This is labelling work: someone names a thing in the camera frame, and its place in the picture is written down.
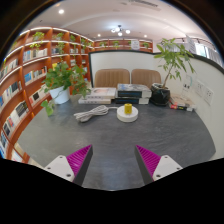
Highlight round white power strip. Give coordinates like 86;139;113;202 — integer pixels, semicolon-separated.
116;105;139;123

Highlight globe bulb chandelier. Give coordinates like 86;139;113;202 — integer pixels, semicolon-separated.
110;24;132;37

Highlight tall plant in black pot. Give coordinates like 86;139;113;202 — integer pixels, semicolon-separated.
149;37;196;107

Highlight leafy plant in white pot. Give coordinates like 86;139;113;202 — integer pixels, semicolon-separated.
40;61;92;117

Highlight recessed ceiling lights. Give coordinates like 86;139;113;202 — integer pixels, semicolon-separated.
57;8;103;38

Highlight small orange plant shelf unit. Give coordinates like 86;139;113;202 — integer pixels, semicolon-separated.
93;38;154;53

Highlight ceiling air vent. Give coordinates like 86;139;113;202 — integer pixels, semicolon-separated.
128;0;159;9

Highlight yellow charger block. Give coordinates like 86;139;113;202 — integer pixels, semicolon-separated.
123;103;133;115

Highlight white sign on shelf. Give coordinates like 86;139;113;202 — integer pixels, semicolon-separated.
130;39;141;51

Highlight dark thick book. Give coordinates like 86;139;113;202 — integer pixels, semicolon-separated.
114;96;150;106

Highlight large orange book shelf unit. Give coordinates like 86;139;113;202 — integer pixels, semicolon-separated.
0;26;95;164

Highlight white standing banner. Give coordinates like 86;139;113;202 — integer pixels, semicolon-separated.
184;34;198;54

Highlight white power strip cable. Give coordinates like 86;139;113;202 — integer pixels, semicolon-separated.
73;104;118;123

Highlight red-edged book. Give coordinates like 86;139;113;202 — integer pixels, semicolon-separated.
168;103;195;113

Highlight clear glass bottle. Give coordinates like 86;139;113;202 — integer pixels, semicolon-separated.
181;73;194;99

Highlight white wall socket panel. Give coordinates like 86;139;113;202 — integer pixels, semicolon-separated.
195;80;206;98
203;86;215;106

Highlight white book with portrait cover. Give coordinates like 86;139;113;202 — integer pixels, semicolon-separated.
82;87;117;100

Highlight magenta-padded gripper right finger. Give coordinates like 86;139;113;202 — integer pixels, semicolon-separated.
134;144;184;186

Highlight beige hardcover book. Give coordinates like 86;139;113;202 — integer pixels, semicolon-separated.
169;94;197;108

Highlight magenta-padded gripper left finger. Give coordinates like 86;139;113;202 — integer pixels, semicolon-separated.
43;144;94;187

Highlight plain white book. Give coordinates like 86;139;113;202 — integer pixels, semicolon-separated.
77;96;113;105

